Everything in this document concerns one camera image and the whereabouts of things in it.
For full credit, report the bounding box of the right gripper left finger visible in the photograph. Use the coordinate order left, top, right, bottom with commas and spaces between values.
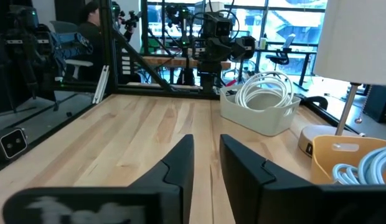
2, 134, 195, 224

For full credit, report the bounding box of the blue HDMI cable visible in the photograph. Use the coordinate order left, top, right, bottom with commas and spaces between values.
332, 163, 364, 185
356, 145, 386, 185

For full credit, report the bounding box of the black office chair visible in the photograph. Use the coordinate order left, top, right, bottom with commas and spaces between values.
265, 33, 296, 67

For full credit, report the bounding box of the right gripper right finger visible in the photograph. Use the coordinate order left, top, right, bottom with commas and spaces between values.
220, 134, 386, 224

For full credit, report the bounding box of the white aluminium bar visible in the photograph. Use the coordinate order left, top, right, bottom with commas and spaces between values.
92, 65, 110, 105

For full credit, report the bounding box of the orange plastic bin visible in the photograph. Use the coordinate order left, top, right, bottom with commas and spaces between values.
311, 134, 386, 185

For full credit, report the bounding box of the black frame clamp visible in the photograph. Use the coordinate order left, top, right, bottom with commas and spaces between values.
304, 95, 329, 111

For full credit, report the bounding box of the grey plastic bin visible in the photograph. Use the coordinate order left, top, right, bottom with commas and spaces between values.
220, 83, 302, 137

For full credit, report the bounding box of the white HDMI cable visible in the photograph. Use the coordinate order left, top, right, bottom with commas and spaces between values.
242, 71, 295, 108
235, 79, 290, 110

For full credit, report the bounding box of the table-level camera box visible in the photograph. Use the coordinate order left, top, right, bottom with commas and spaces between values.
0, 127, 28, 162

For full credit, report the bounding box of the person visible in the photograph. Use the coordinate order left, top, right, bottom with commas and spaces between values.
52, 1, 106, 82

